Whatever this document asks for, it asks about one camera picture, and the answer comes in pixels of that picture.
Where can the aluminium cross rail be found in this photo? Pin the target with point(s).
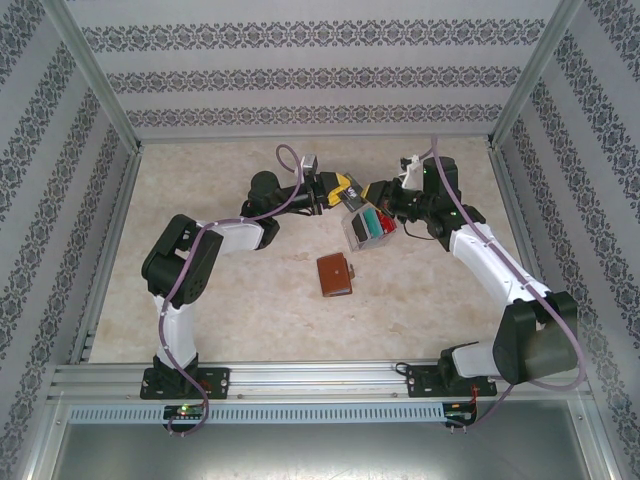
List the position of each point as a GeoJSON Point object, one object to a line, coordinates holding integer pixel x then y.
{"type": "Point", "coordinates": [315, 137]}

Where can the grey metal sheet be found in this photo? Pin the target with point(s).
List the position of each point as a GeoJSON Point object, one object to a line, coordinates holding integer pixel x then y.
{"type": "Point", "coordinates": [320, 450]}

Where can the aluminium frame post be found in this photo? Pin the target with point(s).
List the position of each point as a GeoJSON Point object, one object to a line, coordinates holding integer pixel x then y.
{"type": "Point", "coordinates": [90, 70]}
{"type": "Point", "coordinates": [537, 75]}

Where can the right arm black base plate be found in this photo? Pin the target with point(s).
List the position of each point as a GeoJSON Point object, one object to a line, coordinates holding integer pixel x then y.
{"type": "Point", "coordinates": [417, 382]}

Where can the teal card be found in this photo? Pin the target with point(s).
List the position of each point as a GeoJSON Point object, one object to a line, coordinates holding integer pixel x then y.
{"type": "Point", "coordinates": [372, 221]}

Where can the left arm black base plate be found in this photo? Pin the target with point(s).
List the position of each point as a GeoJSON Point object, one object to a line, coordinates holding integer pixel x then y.
{"type": "Point", "coordinates": [220, 382]}

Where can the aluminium side rail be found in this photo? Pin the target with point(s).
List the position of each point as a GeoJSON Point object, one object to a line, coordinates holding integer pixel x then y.
{"type": "Point", "coordinates": [511, 200]}
{"type": "Point", "coordinates": [123, 200]}

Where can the black VIP card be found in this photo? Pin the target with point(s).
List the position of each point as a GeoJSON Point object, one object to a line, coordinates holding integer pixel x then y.
{"type": "Point", "coordinates": [354, 197]}
{"type": "Point", "coordinates": [359, 229]}

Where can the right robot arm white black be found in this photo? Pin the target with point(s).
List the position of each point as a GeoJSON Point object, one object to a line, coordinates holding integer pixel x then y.
{"type": "Point", "coordinates": [490, 260]}

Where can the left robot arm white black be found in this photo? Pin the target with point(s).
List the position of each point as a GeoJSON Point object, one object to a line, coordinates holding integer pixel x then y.
{"type": "Point", "coordinates": [175, 340]}

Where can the red card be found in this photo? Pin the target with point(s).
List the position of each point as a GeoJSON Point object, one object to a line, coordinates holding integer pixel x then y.
{"type": "Point", "coordinates": [387, 224]}

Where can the clear plastic card box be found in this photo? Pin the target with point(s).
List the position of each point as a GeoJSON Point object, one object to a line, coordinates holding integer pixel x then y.
{"type": "Point", "coordinates": [370, 242]}

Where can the aluminium mounting rail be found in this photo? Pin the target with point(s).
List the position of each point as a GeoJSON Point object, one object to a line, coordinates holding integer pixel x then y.
{"type": "Point", "coordinates": [320, 380]}

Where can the brown leather card holder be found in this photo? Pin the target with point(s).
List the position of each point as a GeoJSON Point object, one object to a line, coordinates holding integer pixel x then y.
{"type": "Point", "coordinates": [335, 275]}

